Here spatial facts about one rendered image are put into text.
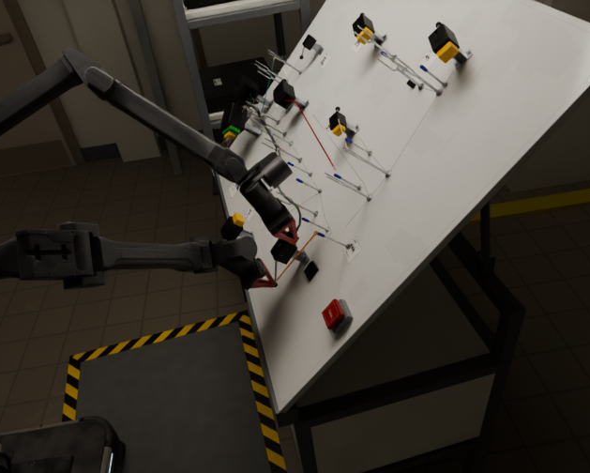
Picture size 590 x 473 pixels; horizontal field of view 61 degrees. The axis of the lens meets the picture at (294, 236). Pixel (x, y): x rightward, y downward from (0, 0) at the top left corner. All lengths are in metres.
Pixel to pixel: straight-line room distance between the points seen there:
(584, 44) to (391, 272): 0.54
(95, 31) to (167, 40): 0.48
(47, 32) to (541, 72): 3.47
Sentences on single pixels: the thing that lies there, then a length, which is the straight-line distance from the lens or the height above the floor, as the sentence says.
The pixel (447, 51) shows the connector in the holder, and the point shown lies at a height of 1.55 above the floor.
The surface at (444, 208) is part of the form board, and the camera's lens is 1.05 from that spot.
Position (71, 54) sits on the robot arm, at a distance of 1.35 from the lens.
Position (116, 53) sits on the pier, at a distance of 3.89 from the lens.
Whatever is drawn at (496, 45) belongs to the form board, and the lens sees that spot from 1.19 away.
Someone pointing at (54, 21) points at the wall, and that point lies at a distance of 4.03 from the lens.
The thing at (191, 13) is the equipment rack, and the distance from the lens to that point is 1.99.
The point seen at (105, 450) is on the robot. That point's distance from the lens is 2.13.
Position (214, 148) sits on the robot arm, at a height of 1.39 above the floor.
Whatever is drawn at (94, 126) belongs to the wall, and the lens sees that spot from 4.28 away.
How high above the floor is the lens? 1.96
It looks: 40 degrees down
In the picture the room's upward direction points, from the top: 8 degrees counter-clockwise
